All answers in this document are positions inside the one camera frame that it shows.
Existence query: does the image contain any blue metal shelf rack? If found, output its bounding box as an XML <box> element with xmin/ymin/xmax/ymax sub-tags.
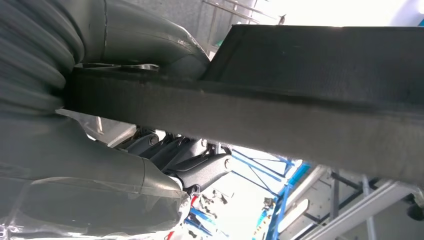
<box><xmin>231</xmin><ymin>149</ymin><xmax>312</xmax><ymax>240</ymax></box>

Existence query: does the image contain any steel side table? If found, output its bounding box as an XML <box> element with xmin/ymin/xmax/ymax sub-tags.
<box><xmin>278</xmin><ymin>163</ymin><xmax>424</xmax><ymax>240</ymax></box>

